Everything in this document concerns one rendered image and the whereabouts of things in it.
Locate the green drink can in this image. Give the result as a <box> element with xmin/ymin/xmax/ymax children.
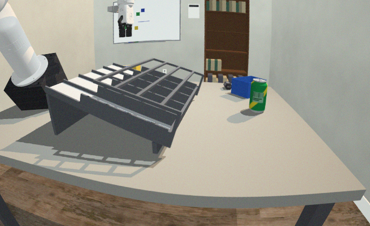
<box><xmin>249</xmin><ymin>78</ymin><xmax>268</xmax><ymax>113</ymax></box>

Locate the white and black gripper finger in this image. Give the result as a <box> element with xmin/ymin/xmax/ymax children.
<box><xmin>118</xmin><ymin>15</ymin><xmax>126</xmax><ymax>37</ymax></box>
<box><xmin>126</xmin><ymin>24</ymin><xmax>132</xmax><ymax>37</ymax></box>

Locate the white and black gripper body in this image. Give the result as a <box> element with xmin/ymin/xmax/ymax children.
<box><xmin>118</xmin><ymin>4</ymin><xmax>134</xmax><ymax>24</ymax></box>

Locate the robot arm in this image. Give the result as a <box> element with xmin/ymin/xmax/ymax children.
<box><xmin>0</xmin><ymin>0</ymin><xmax>134</xmax><ymax>87</ymax></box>

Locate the blue open bin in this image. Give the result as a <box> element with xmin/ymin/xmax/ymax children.
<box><xmin>232</xmin><ymin>76</ymin><xmax>258</xmax><ymax>98</ymax></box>

